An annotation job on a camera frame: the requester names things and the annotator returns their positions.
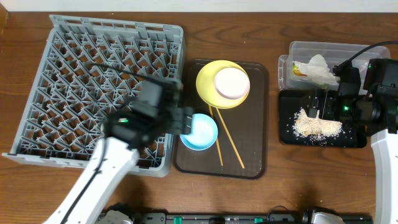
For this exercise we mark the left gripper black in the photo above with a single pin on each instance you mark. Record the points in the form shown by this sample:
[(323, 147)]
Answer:
[(176, 117)]

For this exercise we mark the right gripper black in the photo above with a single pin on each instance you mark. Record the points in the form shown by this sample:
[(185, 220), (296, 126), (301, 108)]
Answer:
[(316, 96)]

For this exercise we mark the light blue bowl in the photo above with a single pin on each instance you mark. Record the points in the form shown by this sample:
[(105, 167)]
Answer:
[(204, 133)]

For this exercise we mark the white paper waste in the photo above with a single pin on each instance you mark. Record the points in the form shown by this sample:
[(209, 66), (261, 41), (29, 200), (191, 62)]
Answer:
[(316, 70)]

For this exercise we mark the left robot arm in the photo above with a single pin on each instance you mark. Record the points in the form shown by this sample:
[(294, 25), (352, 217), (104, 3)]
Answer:
[(115, 154)]

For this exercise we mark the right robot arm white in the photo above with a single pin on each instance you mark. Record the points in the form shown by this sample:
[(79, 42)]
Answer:
[(372, 104)]

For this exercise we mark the clear plastic waste bin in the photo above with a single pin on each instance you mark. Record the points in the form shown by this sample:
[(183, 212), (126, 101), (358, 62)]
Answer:
[(300, 51)]

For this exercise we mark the left wooden chopstick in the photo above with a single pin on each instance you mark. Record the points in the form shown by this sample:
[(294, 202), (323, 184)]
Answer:
[(217, 141)]

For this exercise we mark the wooden chopstick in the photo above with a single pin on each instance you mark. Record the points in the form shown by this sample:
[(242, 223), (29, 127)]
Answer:
[(230, 138), (217, 141)]

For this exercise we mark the pile of rice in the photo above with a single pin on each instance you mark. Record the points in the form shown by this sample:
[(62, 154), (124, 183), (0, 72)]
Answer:
[(315, 130)]

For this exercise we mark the right wooden chopstick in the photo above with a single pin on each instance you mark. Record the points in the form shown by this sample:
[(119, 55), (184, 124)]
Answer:
[(230, 138)]

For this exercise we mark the yellow round plate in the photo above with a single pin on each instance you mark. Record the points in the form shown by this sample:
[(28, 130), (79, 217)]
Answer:
[(205, 85)]

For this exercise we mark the black rectangular tray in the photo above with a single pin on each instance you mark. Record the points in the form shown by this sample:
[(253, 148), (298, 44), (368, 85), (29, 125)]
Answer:
[(289, 109)]

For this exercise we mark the dark brown serving tray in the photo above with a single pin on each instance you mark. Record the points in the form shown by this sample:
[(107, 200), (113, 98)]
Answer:
[(247, 124)]

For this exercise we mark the grey plastic dish rack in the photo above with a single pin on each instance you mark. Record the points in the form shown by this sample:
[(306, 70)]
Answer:
[(89, 68)]

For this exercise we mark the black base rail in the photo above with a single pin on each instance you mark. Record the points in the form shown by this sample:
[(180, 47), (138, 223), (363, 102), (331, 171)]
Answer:
[(122, 213)]

